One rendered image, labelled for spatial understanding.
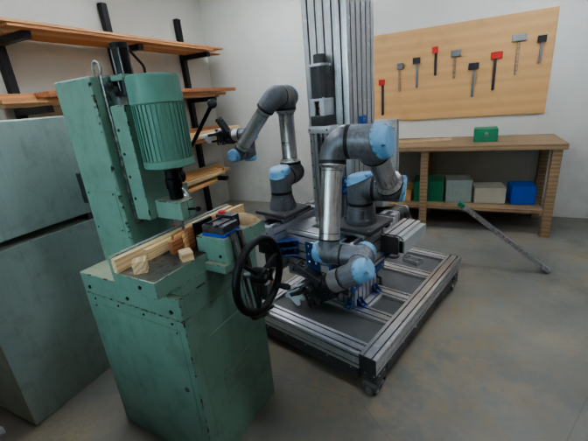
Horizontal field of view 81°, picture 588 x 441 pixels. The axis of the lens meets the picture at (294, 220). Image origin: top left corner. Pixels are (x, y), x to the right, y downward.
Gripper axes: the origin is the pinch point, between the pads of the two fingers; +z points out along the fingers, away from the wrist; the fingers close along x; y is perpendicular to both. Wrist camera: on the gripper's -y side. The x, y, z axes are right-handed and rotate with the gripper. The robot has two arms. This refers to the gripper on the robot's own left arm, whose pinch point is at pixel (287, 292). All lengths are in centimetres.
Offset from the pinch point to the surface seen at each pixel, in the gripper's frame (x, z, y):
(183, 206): -9.0, 13.6, -46.9
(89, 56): 128, 178, -244
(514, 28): 325, -115, -62
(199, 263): -17.2, 12.4, -26.1
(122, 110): -14, 9, -85
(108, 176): -18, 30, -71
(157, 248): -20.9, 23.2, -38.3
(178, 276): -26.8, 12.3, -26.3
